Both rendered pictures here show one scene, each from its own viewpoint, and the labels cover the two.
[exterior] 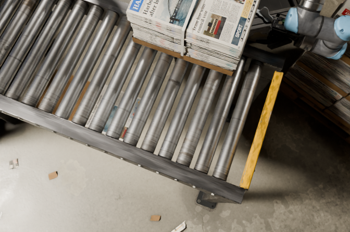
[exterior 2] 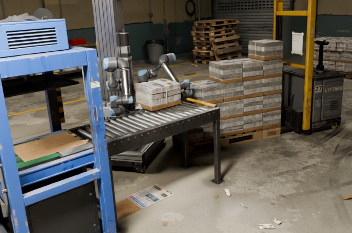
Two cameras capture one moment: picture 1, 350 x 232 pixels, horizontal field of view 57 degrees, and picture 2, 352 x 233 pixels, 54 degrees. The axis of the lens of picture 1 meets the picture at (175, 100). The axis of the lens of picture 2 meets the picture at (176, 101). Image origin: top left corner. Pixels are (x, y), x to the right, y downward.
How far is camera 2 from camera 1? 3.13 m
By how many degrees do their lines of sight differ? 66
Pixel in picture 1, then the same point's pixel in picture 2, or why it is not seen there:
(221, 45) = (175, 85)
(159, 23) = (160, 88)
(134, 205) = (205, 201)
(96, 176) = (179, 209)
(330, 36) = (186, 84)
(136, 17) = (154, 90)
